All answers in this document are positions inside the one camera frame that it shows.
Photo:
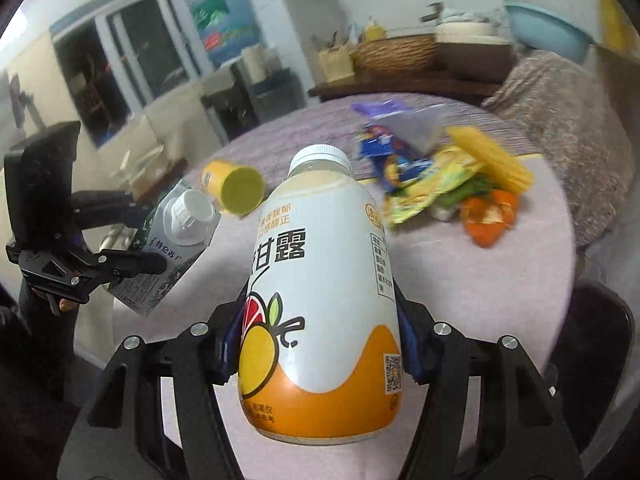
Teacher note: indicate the white paper roll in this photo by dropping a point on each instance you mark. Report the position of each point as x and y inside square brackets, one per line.
[259, 62]

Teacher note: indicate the light blue basin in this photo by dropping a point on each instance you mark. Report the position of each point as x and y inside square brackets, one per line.
[550, 30]

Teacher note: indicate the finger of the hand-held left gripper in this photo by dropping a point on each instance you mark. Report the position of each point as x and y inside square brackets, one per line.
[130, 264]
[107, 205]

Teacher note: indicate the beige utensil holder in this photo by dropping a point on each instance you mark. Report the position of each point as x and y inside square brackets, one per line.
[336, 62]

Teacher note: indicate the wicker basket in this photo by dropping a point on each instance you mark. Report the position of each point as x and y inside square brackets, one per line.
[397, 55]

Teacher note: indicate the yellow box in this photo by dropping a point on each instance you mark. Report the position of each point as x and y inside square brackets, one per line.
[617, 15]

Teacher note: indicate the grey milk carton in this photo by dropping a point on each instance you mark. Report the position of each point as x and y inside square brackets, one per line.
[170, 240]

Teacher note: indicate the dark wooden bench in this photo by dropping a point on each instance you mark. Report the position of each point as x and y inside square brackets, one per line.
[400, 87]

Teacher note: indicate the sliding window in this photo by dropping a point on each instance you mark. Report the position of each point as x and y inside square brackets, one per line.
[135, 55]

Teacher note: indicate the blue water jug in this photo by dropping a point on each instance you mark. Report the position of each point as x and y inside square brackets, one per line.
[225, 25]

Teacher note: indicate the yellow can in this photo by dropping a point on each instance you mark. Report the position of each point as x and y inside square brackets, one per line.
[240, 190]

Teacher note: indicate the blue snack packet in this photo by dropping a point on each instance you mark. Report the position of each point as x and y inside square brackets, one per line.
[385, 150]

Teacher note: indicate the green vegetable scraps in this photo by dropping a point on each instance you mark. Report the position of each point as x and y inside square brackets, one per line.
[472, 187]

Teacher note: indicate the yellow spray bottle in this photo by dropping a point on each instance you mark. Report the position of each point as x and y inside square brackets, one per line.
[374, 31]

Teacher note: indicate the orange peel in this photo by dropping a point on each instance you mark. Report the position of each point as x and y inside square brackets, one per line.
[487, 220]

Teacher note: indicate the purple packet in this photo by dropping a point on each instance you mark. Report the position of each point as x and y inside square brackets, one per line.
[377, 109]

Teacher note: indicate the patterned cloth cover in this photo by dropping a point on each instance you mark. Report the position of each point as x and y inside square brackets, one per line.
[565, 125]

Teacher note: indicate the corn cob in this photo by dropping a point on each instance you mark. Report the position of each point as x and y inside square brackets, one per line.
[492, 160]

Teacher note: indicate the clear plastic bag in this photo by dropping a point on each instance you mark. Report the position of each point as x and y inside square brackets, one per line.
[417, 127]

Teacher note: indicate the light wooden chair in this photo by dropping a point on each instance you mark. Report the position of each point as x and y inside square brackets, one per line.
[145, 160]

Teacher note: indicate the yellow green snack wrapper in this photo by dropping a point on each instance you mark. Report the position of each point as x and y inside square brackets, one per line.
[430, 185]

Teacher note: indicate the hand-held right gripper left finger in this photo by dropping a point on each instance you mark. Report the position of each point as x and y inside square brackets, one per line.
[231, 345]

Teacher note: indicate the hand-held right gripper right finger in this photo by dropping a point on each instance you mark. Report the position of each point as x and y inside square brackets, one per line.
[410, 345]

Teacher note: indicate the dark water dispenser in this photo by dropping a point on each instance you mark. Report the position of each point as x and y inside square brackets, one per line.
[270, 100]

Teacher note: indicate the white and orange drink bottle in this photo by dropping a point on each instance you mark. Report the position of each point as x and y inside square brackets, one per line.
[320, 285]

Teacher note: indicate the pink tablecloth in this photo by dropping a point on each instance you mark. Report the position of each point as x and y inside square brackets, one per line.
[500, 300]

